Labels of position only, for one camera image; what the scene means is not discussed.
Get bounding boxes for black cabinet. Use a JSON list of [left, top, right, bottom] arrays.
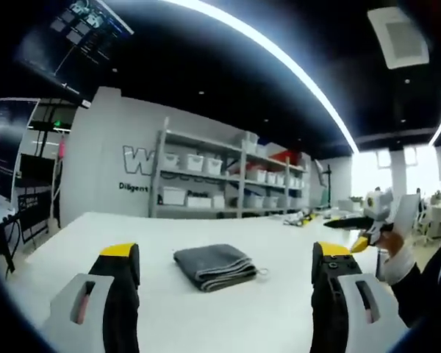
[[15, 153, 60, 244]]

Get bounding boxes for rows of white storage bins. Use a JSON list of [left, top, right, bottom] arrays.
[[160, 131, 306, 211]]

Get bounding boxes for white ceiling air vent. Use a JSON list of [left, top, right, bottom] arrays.
[[366, 0, 431, 71]]

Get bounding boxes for clutter of small tools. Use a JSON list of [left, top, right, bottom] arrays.
[[282, 208, 326, 228]]

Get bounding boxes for ceiling-mounted dark screen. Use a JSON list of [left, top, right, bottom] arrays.
[[15, 0, 135, 107]]

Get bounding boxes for long ceiling light strip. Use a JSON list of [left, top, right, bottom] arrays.
[[160, 0, 362, 154]]

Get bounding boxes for grey towel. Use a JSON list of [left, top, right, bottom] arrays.
[[173, 243, 269, 293]]

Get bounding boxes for person's right hand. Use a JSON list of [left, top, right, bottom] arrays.
[[376, 229, 406, 263]]

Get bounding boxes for black tripod stand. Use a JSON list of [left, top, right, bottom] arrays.
[[325, 164, 335, 211]]

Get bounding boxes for dark standing display screen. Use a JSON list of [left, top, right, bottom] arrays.
[[0, 98, 40, 202]]

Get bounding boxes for grey metal shelving unit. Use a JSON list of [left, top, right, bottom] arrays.
[[148, 117, 312, 221]]

